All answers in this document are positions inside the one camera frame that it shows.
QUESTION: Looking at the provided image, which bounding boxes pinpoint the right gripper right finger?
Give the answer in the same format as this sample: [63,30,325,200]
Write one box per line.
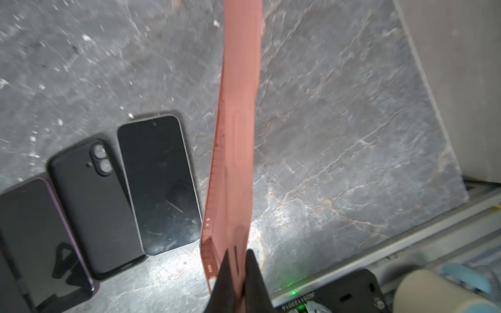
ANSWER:
[243,249,276,313]

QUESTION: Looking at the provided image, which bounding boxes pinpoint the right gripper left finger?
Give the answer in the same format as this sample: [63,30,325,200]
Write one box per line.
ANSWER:
[204,252,236,313]

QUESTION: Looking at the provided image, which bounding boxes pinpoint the small phone pink case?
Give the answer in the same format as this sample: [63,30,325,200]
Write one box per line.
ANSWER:
[117,115,202,256]

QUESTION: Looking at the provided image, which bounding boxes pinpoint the black phone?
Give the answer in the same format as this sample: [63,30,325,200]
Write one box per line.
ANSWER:
[1,176,97,312]

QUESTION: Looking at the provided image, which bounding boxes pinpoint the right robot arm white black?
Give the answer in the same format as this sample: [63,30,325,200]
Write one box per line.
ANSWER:
[204,249,391,312]

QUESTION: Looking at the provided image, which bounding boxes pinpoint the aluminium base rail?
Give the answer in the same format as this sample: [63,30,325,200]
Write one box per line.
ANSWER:
[271,181,500,306]

